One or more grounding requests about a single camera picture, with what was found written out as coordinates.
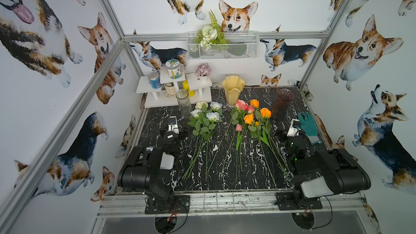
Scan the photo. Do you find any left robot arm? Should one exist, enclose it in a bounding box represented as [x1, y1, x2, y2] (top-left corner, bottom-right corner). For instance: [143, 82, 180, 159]
[118, 131, 190, 215]

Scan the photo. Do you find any pink rose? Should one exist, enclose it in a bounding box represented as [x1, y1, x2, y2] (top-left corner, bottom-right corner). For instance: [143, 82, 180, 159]
[234, 105, 256, 183]
[221, 99, 249, 182]

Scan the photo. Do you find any blue label tin can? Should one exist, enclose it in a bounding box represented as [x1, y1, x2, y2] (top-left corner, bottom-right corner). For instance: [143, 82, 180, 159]
[148, 72, 162, 89]

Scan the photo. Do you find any teal rubber glove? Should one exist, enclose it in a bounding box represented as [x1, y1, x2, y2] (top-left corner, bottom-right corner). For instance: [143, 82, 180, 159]
[297, 112, 322, 145]

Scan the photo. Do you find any clear ribbed glass vase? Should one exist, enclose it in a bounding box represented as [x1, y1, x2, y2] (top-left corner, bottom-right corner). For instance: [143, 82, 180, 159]
[175, 89, 192, 119]

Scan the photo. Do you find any green fern white flower bouquet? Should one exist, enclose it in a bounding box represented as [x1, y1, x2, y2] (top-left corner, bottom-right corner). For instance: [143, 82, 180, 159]
[195, 10, 229, 50]

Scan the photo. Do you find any yellow fluted vase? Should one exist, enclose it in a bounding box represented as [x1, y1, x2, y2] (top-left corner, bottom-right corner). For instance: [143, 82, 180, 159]
[221, 75, 246, 106]

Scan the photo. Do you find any orange tulip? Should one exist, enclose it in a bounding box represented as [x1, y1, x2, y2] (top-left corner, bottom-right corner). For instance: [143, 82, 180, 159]
[251, 121, 289, 178]

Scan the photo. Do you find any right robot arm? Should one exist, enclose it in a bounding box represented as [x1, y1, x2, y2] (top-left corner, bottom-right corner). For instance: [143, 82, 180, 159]
[286, 135, 371, 209]

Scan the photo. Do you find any pink tulip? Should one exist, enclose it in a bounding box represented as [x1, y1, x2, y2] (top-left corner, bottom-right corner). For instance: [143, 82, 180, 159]
[235, 124, 243, 182]

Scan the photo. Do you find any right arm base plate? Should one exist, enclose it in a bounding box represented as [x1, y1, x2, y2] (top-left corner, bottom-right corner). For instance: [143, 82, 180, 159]
[275, 192, 323, 211]

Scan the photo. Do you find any clear jar green lid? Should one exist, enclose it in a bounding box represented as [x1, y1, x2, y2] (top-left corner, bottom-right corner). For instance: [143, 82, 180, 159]
[165, 59, 182, 79]

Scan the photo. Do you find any white tiered shelf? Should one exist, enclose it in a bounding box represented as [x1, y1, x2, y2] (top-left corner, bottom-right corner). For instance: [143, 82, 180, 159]
[136, 67, 212, 108]

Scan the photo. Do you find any small purple flower pot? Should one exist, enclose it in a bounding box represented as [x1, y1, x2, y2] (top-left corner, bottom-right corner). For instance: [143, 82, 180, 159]
[195, 63, 212, 77]

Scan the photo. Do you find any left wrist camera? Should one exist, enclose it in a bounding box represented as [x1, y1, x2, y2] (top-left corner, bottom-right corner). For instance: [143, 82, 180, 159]
[167, 116, 179, 134]

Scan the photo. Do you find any white wire wall basket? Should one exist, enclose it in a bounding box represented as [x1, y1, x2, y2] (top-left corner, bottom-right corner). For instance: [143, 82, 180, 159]
[186, 31, 260, 60]

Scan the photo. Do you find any yellow bottle under shelf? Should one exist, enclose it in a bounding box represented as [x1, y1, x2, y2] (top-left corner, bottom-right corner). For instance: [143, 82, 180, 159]
[183, 80, 195, 97]

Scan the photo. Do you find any small glass jar under shelf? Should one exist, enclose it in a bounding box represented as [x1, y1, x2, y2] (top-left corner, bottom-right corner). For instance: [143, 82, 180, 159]
[164, 82, 176, 98]

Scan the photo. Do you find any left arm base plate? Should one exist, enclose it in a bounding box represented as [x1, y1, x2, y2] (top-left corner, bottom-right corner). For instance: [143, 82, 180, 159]
[145, 195, 191, 215]

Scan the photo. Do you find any dark red glass vase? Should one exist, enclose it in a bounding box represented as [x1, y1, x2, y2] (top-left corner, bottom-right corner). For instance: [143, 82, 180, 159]
[271, 88, 295, 121]

